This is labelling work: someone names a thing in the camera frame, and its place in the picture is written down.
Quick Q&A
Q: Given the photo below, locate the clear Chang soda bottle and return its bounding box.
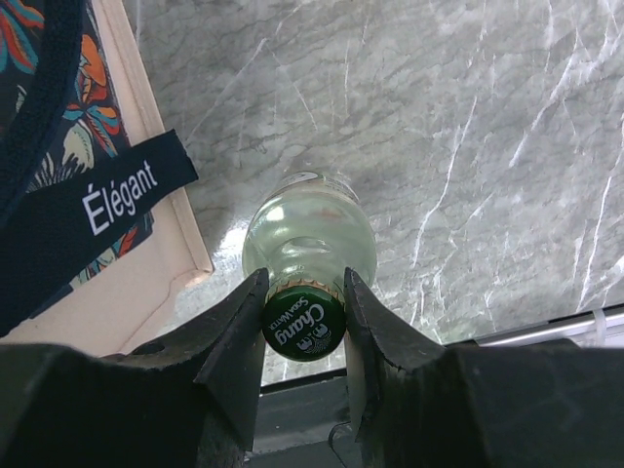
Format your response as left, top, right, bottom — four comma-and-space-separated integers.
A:
242, 172, 377, 363

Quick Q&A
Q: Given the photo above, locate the cream canvas tote bag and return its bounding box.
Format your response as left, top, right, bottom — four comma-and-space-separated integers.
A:
1, 1, 213, 356

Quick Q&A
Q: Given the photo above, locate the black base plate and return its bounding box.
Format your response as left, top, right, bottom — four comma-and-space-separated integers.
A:
244, 369, 363, 468

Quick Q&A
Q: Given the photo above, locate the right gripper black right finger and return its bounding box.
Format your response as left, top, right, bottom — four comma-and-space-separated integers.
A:
344, 270, 623, 467

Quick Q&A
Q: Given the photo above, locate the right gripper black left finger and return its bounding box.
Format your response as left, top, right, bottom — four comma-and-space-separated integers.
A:
1, 269, 269, 467

